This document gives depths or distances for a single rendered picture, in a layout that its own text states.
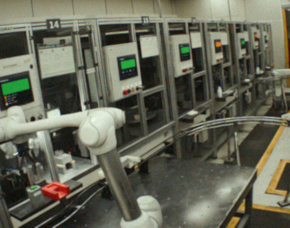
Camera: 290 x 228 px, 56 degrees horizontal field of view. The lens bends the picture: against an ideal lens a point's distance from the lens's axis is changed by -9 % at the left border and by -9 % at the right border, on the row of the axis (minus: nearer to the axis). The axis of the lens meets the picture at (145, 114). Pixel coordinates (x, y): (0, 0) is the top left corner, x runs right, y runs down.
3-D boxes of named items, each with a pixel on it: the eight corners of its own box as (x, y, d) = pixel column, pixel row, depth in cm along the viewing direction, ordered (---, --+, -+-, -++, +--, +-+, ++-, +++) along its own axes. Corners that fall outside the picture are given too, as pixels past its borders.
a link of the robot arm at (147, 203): (164, 221, 174) (161, 190, 169) (161, 239, 157) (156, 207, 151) (139, 221, 177) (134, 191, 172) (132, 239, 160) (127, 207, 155)
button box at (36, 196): (36, 208, 170) (31, 191, 167) (29, 204, 174) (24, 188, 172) (45, 202, 176) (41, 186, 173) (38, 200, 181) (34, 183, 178)
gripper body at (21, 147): (23, 138, 170) (26, 153, 172) (12, 143, 163) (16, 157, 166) (30, 140, 166) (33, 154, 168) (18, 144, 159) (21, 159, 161)
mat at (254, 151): (250, 189, 330) (250, 189, 330) (205, 183, 364) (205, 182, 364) (302, 92, 786) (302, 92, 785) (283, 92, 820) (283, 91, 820)
